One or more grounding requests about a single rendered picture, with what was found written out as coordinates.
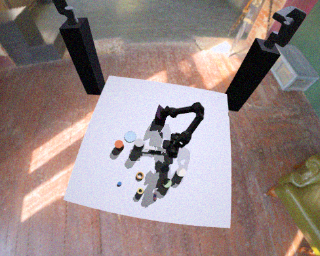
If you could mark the orange cylinder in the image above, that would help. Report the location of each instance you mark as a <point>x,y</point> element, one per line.
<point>119,145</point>

